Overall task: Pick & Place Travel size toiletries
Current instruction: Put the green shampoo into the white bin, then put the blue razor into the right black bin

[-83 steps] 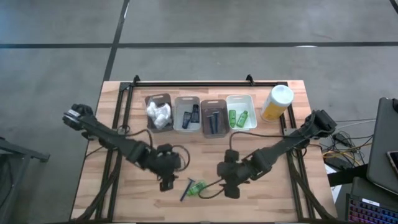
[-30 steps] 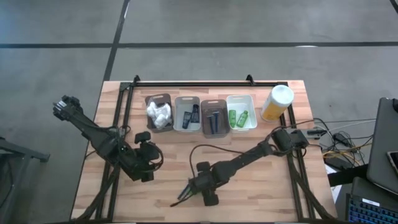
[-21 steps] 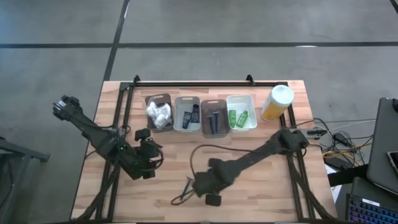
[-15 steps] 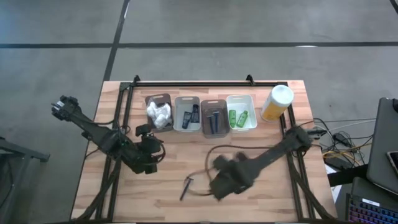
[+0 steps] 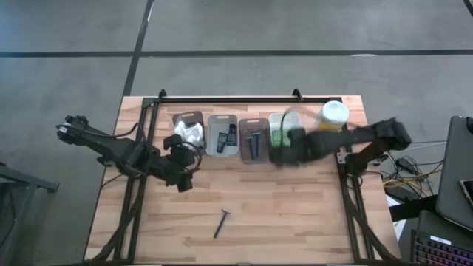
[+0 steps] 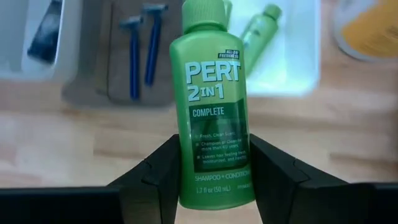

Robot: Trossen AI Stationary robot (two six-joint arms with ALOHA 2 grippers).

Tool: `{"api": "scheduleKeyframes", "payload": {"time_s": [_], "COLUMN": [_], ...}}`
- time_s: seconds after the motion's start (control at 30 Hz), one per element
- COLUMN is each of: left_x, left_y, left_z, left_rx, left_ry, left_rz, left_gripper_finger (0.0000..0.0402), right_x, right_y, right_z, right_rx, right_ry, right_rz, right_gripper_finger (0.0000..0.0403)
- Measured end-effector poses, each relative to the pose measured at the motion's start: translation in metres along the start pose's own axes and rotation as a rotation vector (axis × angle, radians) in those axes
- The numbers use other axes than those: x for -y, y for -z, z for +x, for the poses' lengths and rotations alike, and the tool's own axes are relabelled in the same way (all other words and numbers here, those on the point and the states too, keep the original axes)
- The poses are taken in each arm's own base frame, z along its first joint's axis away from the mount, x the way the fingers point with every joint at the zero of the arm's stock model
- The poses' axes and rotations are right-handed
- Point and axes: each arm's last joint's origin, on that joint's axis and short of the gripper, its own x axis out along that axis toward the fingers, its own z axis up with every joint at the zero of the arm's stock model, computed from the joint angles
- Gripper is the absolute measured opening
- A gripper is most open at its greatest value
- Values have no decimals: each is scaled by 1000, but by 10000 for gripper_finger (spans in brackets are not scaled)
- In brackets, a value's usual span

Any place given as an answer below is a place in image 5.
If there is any blue razor with blue cap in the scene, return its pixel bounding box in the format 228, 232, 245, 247
245, 135, 256, 160

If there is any grey metal table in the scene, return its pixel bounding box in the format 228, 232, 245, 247
0, 162, 60, 259

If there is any dark blue tube with print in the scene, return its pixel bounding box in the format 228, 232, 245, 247
215, 132, 228, 154

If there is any black power adapter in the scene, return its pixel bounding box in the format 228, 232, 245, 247
395, 157, 417, 174

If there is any smartphone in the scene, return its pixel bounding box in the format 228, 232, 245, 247
459, 178, 473, 210

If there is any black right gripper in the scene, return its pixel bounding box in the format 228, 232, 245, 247
268, 127, 315, 168

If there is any backlit keyboard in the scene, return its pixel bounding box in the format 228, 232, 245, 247
410, 228, 473, 266

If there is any clear bag with black lettering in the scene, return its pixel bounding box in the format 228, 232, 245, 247
186, 123, 205, 148

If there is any amber jar with white lid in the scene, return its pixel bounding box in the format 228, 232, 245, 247
316, 100, 350, 133

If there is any dark disposable razor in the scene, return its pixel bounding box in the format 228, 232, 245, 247
212, 208, 231, 239

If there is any translucent white plastic bin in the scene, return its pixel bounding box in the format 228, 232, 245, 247
268, 111, 303, 149

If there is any green shampoo bottle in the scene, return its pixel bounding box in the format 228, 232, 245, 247
270, 125, 293, 149

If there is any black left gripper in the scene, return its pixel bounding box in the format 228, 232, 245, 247
162, 134, 197, 194

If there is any yellow cable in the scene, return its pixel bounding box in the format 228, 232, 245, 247
382, 179, 426, 197

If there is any black table frame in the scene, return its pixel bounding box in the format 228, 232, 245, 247
86, 87, 402, 265

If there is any clear bag of cotton swabs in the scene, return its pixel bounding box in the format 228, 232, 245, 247
174, 120, 195, 143

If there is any grey laptop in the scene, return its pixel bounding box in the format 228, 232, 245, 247
435, 115, 473, 233

